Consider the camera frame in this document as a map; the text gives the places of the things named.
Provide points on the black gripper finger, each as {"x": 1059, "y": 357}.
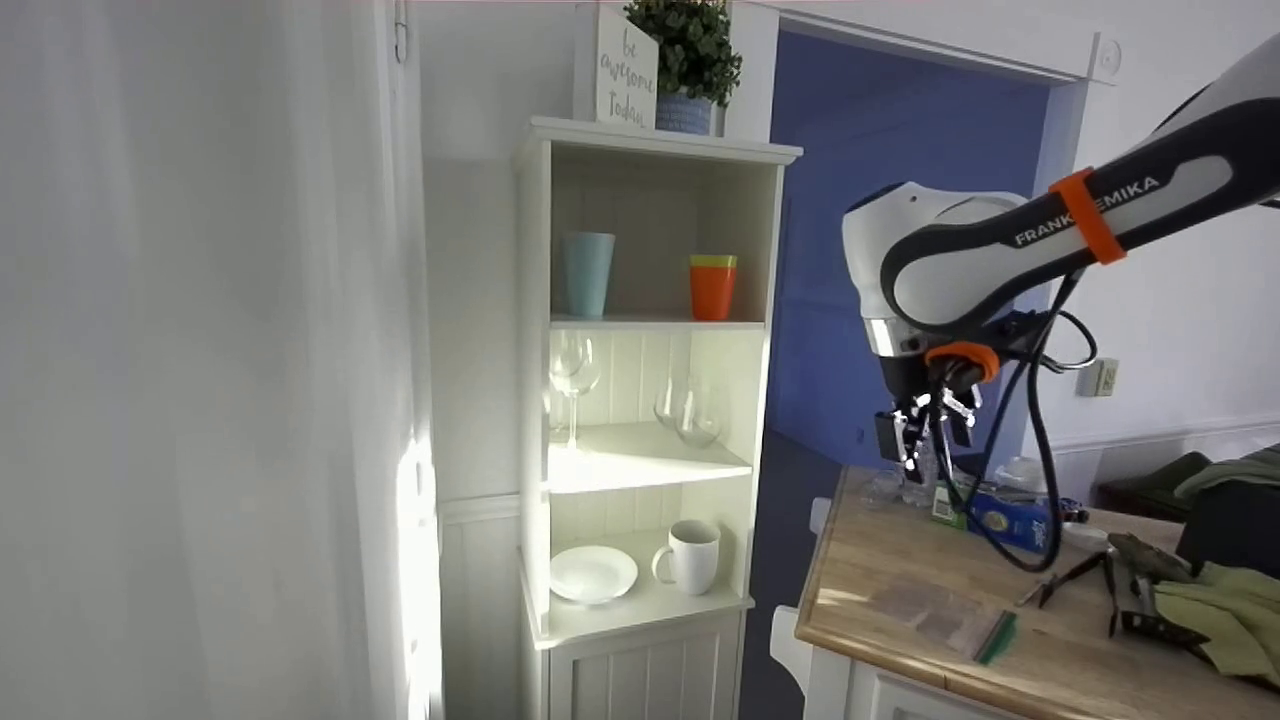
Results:
{"x": 914, "y": 449}
{"x": 948, "y": 449}

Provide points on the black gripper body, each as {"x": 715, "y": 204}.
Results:
{"x": 934, "y": 392}

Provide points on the orange plastic cup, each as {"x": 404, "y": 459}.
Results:
{"x": 715, "y": 295}

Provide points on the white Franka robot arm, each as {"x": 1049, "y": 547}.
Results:
{"x": 992, "y": 241}

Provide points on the small green box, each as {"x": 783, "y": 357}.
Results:
{"x": 944, "y": 505}

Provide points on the blue cardboard box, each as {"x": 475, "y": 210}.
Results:
{"x": 1015, "y": 517}

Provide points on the clear plastic sheet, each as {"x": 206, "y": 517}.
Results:
{"x": 934, "y": 613}

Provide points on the green pen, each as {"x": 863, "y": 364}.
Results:
{"x": 996, "y": 636}

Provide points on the short clear wine glass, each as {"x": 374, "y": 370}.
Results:
{"x": 692, "y": 419}

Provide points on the black folded tripod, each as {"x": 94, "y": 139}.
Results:
{"x": 1129, "y": 586}

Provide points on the white ceramic mug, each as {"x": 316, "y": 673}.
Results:
{"x": 688, "y": 554}

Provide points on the black bag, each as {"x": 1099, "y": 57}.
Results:
{"x": 1233, "y": 525}

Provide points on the olive green cloth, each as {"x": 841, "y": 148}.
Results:
{"x": 1233, "y": 621}

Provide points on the white open shelf cabinet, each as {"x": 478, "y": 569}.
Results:
{"x": 641, "y": 652}

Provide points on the white ceramic plate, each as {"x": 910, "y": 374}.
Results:
{"x": 593, "y": 573}

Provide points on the tall clear wine glass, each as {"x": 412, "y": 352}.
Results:
{"x": 572, "y": 370}

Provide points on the light blue plastic cup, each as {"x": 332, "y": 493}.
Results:
{"x": 584, "y": 273}

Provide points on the green potted plant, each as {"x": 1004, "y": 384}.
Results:
{"x": 685, "y": 45}

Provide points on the white lettered sign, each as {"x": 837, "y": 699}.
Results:
{"x": 626, "y": 70}

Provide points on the metal door hinge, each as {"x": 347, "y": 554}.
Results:
{"x": 400, "y": 31}

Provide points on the wall outlet plate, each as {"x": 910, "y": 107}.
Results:
{"x": 1099, "y": 379}

